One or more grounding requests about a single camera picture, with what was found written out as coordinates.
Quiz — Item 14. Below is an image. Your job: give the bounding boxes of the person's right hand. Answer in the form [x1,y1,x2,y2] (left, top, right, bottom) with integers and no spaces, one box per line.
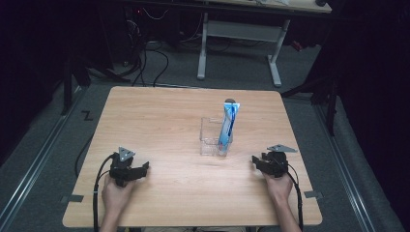
[262,171,294,203]

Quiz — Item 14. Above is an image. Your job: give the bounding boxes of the left hand-held gripper black cable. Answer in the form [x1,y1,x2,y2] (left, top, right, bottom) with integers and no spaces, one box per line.
[92,154,116,232]

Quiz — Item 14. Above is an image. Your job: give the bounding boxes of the black floor cables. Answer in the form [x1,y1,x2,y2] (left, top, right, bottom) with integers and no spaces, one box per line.
[124,9,170,88]

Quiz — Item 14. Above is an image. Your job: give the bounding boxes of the metal floor rail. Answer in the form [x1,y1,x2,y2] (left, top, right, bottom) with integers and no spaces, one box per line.
[0,86,85,232]
[313,103,377,232]

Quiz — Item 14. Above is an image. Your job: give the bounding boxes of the blue and white toothpaste tube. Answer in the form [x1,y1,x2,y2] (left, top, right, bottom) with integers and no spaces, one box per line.
[218,101,242,153]

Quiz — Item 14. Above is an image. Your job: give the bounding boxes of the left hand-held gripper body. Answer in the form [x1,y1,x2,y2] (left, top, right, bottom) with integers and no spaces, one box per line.
[108,146,145,189]

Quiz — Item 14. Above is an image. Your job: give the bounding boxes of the person's left hand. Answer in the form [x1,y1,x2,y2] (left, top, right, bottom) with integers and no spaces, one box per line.
[101,175,137,211]

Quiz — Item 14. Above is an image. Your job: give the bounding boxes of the hand-held gripper black cable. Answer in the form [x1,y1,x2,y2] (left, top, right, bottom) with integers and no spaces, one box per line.
[92,154,116,232]
[285,163,305,232]

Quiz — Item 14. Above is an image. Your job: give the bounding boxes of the white-framed desk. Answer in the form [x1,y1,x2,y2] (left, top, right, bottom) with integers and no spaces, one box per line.
[196,0,333,88]

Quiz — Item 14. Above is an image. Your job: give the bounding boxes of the black tape floor mark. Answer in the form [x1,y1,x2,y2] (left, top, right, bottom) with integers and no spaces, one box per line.
[80,109,95,122]

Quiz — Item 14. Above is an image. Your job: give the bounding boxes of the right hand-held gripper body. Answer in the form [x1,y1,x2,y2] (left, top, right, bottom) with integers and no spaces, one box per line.
[259,143,299,179]

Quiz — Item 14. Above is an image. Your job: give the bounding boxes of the thin black floor cable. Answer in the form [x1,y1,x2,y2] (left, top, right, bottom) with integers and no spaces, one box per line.
[73,134,95,179]

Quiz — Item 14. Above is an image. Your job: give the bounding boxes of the black metal stand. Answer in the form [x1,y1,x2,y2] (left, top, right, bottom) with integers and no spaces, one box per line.
[60,52,92,117]
[279,72,340,137]

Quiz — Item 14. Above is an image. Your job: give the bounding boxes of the clear plastic organizer box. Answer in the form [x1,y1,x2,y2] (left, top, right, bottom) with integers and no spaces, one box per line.
[199,116,234,158]

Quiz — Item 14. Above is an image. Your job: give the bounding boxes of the right hand-held gripper black cable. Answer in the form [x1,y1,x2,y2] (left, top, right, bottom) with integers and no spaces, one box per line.
[285,163,305,232]

